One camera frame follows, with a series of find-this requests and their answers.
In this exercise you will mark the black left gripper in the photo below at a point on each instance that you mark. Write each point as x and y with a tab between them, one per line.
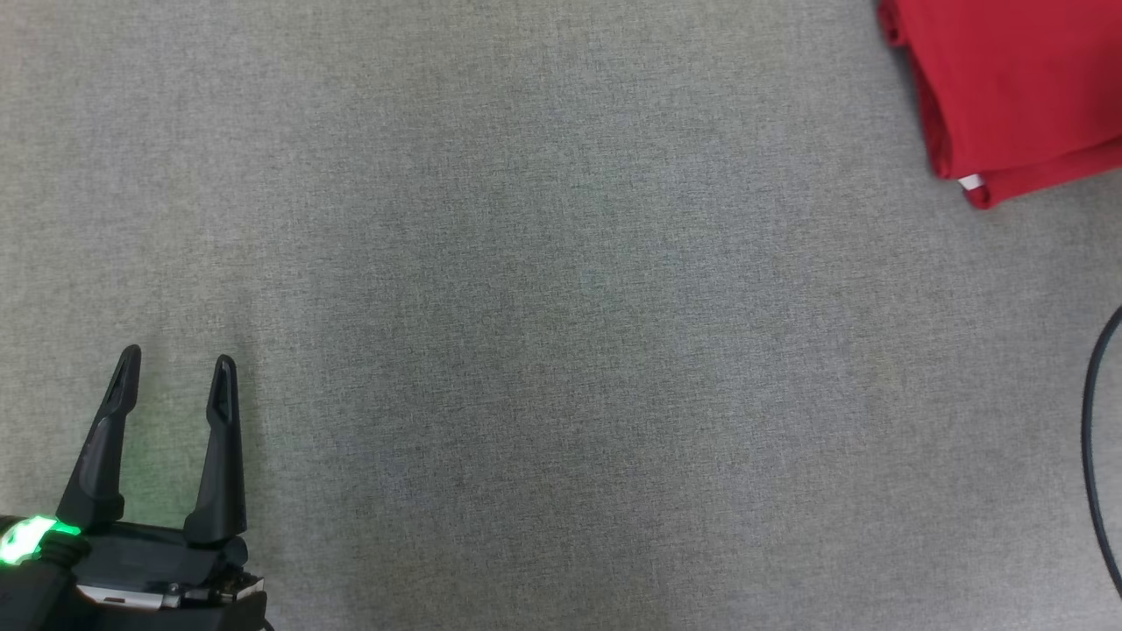
131	570

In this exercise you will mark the red white striped jersey garment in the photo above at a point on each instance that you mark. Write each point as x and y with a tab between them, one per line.
1017	79

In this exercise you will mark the grey fabric sofa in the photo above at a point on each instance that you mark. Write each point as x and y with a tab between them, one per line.
570	307

